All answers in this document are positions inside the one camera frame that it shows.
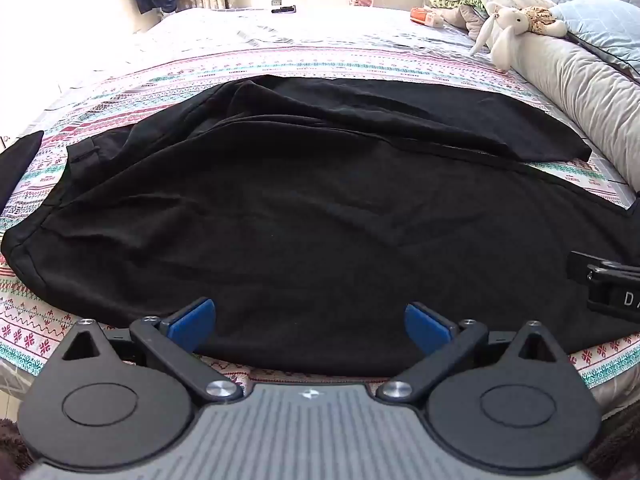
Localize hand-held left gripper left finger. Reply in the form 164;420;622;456
60;298;243;405

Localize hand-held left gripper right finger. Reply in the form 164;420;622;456
377;302;568;403

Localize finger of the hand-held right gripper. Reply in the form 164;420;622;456
569;250;640;282

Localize black pants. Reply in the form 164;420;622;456
1;75;640;377

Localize brown fuzzy cloth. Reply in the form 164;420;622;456
584;399;640;467
0;402;32;472

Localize grey rolled quilt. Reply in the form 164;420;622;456
510;34;640;187

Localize dark cloth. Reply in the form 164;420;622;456
0;130;45;208

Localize blue quilted pillow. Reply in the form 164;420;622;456
547;0;640;81

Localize white stuffed rabbit toy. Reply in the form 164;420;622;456
467;2;569;74

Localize patterned printed blanket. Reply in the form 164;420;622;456
0;40;640;392

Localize grey folded blanket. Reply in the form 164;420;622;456
444;6;488;38

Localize green patterned folded blanket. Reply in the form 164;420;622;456
431;0;483;12

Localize orange box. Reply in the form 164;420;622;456
410;7;443;27

